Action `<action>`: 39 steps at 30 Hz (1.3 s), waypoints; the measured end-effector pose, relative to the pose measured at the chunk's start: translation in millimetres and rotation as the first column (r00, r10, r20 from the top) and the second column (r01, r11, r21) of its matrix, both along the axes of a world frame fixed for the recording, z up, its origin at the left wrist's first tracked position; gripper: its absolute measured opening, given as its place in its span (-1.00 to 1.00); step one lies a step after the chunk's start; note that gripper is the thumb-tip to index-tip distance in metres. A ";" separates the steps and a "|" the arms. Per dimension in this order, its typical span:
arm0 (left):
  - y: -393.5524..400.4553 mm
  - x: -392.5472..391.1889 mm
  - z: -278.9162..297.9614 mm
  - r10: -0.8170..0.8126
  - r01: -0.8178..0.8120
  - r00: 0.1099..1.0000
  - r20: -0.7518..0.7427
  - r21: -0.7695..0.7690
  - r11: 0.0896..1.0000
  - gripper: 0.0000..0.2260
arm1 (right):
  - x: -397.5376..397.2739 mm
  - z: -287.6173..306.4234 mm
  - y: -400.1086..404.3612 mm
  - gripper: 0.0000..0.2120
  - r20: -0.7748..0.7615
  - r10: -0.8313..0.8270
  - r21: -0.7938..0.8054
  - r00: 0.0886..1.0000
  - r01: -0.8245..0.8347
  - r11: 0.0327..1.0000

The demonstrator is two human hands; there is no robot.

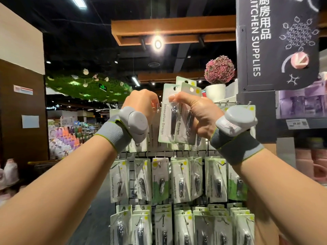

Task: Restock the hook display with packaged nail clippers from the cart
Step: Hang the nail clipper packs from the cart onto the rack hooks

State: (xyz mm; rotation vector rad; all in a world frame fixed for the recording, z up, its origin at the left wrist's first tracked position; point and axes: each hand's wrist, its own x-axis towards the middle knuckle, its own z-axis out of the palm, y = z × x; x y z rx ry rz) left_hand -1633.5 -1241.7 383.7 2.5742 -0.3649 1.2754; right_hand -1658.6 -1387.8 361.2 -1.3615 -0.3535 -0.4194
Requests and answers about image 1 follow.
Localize person's right hand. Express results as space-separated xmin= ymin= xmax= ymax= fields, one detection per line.
xmin=169 ymin=91 xmax=224 ymax=140

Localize person's left hand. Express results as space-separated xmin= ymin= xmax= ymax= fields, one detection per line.
xmin=123 ymin=89 xmax=160 ymax=123

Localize rows of hung nail clipper packs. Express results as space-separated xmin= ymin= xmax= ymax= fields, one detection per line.
xmin=110 ymin=102 xmax=256 ymax=245

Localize person's right forearm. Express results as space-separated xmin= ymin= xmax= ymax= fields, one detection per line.
xmin=237 ymin=150 xmax=327 ymax=245

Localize person's left forearm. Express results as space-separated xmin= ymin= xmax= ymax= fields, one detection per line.
xmin=0 ymin=135 xmax=118 ymax=245

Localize grey wrist tracker band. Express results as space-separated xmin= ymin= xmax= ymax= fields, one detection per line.
xmin=209 ymin=104 xmax=265 ymax=165
xmin=95 ymin=106 xmax=149 ymax=153

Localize pink flowers in white pot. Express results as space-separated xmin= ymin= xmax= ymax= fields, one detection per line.
xmin=204 ymin=55 xmax=236 ymax=102

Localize green hanging ceiling decor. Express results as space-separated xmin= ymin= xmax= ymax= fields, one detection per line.
xmin=46 ymin=69 xmax=133 ymax=102

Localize round ceiling lamp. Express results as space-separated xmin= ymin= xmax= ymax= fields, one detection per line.
xmin=151 ymin=34 xmax=166 ymax=53

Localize row of pastel laundry bottles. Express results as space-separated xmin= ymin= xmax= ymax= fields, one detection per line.
xmin=48 ymin=125 xmax=95 ymax=161

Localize purple boxed appliance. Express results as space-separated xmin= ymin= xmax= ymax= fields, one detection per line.
xmin=277 ymin=79 xmax=327 ymax=119

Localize dark hanging aisle sign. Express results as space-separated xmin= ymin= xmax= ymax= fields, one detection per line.
xmin=236 ymin=0 xmax=321 ymax=92

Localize wooden pillar panel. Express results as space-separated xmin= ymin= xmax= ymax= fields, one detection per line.
xmin=0 ymin=2 xmax=49 ymax=169

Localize wooden post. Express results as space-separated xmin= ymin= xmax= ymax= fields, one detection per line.
xmin=237 ymin=91 xmax=279 ymax=245

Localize wooden ceiling frame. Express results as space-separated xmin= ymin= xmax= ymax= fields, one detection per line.
xmin=111 ymin=15 xmax=327 ymax=46

